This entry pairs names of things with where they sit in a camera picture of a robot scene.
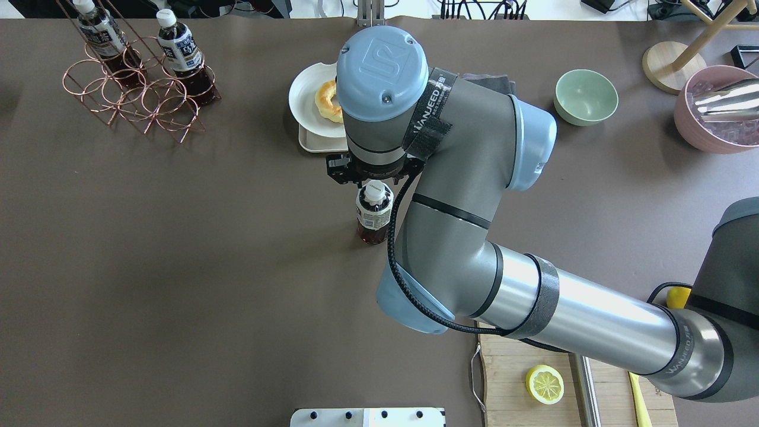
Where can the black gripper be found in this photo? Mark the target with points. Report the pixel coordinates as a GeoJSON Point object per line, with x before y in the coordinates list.
{"type": "Point", "coordinates": [339, 168]}

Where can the tea bottle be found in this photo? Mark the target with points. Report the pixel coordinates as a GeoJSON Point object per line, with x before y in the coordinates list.
{"type": "Point", "coordinates": [184, 57]}
{"type": "Point", "coordinates": [374, 202]}
{"type": "Point", "coordinates": [109, 43]}

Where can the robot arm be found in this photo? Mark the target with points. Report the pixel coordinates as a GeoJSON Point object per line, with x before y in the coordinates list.
{"type": "Point", "coordinates": [469, 144]}

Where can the beige rabbit tray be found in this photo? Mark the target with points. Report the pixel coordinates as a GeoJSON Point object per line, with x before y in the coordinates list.
{"type": "Point", "coordinates": [322, 137]}

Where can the donut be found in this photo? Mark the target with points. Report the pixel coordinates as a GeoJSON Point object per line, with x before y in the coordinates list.
{"type": "Point", "coordinates": [327, 102]}

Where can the white plate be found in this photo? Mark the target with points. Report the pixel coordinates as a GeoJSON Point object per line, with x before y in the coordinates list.
{"type": "Point", "coordinates": [301, 99]}

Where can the grey folded cloth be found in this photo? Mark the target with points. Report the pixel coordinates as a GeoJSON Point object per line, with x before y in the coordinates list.
{"type": "Point", "coordinates": [501, 84]}

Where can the green bowl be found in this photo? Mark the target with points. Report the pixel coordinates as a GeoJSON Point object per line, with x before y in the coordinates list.
{"type": "Point", "coordinates": [584, 97]}

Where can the wooden cutting board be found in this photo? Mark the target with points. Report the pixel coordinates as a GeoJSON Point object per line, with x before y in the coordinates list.
{"type": "Point", "coordinates": [508, 403]}

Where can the half lemon slice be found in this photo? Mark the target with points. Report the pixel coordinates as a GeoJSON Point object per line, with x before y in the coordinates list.
{"type": "Point", "coordinates": [545, 384]}

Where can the metal muddler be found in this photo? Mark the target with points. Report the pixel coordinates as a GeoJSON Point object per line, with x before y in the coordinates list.
{"type": "Point", "coordinates": [585, 391]}

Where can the wooden mug tree stand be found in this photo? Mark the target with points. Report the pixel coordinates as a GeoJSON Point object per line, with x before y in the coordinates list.
{"type": "Point", "coordinates": [669, 65]}

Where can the yellow lemon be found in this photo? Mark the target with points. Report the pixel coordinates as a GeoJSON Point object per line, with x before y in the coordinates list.
{"type": "Point", "coordinates": [677, 297]}

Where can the pink bowl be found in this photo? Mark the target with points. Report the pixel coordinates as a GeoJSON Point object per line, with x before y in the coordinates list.
{"type": "Point", "coordinates": [719, 138]}

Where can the yellow plastic knife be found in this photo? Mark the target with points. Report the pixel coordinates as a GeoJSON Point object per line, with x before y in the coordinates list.
{"type": "Point", "coordinates": [640, 408]}

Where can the metal ice scoop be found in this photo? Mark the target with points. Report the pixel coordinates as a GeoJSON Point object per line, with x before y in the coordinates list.
{"type": "Point", "coordinates": [735, 102]}

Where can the aluminium frame post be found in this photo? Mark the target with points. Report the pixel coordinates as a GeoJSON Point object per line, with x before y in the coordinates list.
{"type": "Point", "coordinates": [370, 13]}

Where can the copper wire bottle rack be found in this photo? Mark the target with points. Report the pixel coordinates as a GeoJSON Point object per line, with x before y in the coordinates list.
{"type": "Point", "coordinates": [137, 86]}

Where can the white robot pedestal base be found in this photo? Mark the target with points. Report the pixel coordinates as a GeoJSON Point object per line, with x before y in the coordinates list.
{"type": "Point", "coordinates": [370, 416]}

